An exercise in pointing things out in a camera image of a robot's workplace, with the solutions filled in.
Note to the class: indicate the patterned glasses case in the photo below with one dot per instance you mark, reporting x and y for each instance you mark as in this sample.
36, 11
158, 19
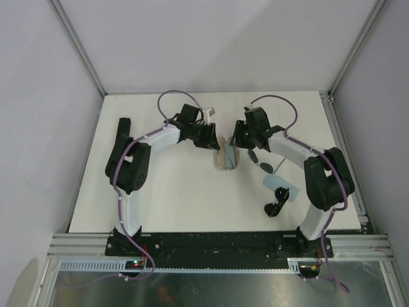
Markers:
219, 155

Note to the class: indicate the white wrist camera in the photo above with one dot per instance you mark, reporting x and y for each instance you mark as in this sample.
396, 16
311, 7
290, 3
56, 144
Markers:
248, 107
207, 114

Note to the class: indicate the right aluminium corner post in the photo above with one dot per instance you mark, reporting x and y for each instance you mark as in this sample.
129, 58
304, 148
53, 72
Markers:
365, 32

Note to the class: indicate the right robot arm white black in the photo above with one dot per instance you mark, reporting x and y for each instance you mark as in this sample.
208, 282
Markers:
328, 180

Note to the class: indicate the black folded sunglasses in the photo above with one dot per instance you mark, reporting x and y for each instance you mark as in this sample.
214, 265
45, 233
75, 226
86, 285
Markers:
281, 197

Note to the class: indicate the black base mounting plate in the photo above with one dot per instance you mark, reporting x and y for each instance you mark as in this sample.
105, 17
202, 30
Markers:
222, 249

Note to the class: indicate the left aluminium corner post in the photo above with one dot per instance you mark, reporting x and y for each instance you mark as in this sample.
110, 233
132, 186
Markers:
70, 32

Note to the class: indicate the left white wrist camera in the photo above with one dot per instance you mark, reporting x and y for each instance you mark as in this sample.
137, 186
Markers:
207, 114

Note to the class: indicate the white slotted cable duct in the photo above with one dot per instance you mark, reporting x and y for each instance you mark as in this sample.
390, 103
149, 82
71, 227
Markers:
130, 265

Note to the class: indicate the black rectangular glasses case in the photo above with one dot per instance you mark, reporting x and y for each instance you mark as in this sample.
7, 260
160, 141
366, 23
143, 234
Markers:
123, 137

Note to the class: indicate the aluminium corner post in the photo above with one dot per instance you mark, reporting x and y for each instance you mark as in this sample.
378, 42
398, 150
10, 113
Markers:
70, 32
365, 32

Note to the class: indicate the blue cleaning cloth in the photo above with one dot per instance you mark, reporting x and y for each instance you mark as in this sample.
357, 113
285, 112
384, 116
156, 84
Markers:
230, 156
273, 182

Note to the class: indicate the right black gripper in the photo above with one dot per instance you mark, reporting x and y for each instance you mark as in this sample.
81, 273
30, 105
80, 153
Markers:
240, 126

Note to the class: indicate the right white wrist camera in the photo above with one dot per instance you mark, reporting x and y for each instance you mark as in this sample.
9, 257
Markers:
248, 107

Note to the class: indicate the thin metal frame sunglasses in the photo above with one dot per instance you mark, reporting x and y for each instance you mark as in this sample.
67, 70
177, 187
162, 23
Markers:
265, 166

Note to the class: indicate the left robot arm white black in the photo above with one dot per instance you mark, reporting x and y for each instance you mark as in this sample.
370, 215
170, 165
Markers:
128, 164

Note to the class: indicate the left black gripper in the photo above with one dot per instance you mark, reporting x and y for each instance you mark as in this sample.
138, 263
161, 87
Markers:
209, 141

